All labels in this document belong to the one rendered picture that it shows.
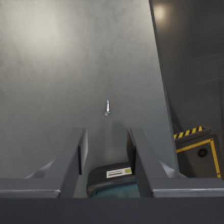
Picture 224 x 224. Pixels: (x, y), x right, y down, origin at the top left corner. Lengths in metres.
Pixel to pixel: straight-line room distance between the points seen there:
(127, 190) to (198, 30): 0.92
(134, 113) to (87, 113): 0.08
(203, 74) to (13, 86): 0.94
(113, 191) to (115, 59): 0.19
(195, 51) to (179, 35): 0.12
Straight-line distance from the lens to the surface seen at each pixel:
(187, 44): 1.01
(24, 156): 0.33
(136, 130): 0.16
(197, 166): 0.79
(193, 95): 1.04
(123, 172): 0.27
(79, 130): 0.16
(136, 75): 0.26
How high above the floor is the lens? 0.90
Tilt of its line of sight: 75 degrees down
